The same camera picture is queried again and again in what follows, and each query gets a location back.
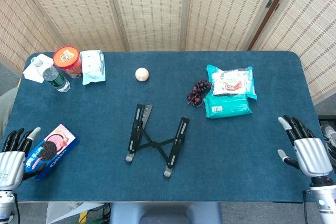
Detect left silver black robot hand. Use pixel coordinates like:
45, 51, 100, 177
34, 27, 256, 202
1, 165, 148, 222
0, 126, 46, 190

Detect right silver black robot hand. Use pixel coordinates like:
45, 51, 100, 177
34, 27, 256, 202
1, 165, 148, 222
277, 115, 333, 178

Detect black folding laptop stand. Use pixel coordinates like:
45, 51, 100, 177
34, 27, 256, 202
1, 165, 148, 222
124, 103, 192, 178

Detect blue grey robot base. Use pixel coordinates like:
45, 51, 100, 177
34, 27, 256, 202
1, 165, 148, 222
109, 202, 223, 224

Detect grey black sneaker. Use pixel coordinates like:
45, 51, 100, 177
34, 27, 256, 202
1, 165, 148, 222
320, 124, 336, 167

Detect blue pink Oreo box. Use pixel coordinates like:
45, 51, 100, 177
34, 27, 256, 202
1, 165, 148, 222
25, 123, 80, 180

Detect white paper sheet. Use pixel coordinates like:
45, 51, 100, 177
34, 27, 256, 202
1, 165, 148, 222
22, 53, 55, 83

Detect teal barcode snack pack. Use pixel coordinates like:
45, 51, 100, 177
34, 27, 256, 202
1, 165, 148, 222
203, 94, 253, 119

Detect clear green-label water bottle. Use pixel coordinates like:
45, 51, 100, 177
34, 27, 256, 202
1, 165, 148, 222
30, 57, 71, 93

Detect teal clear-window snack pack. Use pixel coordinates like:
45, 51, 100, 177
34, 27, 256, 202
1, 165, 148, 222
206, 64, 258, 101

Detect blue table cloth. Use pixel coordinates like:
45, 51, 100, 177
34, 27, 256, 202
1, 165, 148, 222
0, 50, 335, 204

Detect red instant noodle cup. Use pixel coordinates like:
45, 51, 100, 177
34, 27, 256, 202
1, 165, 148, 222
52, 46, 83, 79

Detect light blue wipes pack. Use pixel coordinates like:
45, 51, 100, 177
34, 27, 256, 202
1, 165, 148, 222
80, 50, 106, 86

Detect dark red grape bunch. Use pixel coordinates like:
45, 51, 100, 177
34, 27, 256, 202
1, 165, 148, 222
186, 80, 212, 107

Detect pale pink ball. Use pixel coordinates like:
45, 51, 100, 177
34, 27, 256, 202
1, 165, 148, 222
135, 67, 150, 82

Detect bamboo folding screen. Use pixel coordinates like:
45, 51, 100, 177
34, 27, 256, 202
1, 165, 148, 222
0, 0, 336, 104

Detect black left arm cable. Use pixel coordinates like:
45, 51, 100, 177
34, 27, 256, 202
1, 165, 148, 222
12, 194, 20, 224

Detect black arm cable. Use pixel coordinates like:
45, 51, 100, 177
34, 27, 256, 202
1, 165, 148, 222
301, 190, 312, 224
12, 194, 20, 224

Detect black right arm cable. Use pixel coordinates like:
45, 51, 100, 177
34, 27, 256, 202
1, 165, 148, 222
301, 190, 312, 224

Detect tangled floor cables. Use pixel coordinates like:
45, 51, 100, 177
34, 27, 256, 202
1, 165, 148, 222
78, 202, 112, 224

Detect brown wooden post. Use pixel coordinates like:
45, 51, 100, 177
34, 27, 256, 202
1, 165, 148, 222
248, 0, 297, 50

